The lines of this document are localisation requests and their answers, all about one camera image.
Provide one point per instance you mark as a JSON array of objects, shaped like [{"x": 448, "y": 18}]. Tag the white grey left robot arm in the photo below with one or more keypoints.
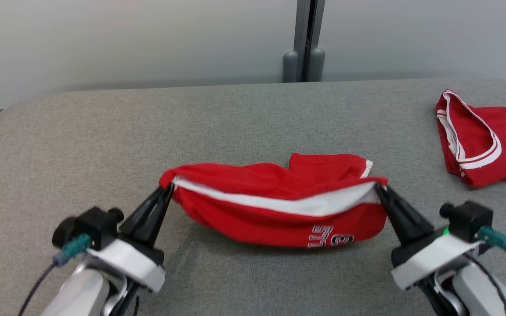
[{"x": 79, "y": 294}]

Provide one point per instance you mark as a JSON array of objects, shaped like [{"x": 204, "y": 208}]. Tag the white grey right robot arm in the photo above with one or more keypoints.
[{"x": 481, "y": 289}]

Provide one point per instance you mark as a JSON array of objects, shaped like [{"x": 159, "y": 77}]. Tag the red shorts with white stripes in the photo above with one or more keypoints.
[{"x": 244, "y": 224}]

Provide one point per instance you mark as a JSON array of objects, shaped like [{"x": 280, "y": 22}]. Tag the red Bulls jersey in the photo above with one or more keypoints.
[{"x": 481, "y": 136}]

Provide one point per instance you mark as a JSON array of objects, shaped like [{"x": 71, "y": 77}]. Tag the grey cylindrical post bumper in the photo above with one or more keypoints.
[
  {"x": 317, "y": 66},
  {"x": 290, "y": 68}
]

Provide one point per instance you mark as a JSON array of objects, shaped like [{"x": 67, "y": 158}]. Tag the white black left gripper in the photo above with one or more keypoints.
[{"x": 134, "y": 263}]

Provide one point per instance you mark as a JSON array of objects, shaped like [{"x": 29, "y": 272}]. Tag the grey aluminium wall post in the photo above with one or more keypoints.
[{"x": 303, "y": 26}]

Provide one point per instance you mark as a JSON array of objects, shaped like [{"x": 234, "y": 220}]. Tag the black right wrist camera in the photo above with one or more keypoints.
[{"x": 468, "y": 219}]

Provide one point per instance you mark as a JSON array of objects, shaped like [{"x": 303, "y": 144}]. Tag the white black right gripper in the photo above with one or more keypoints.
[{"x": 428, "y": 259}]

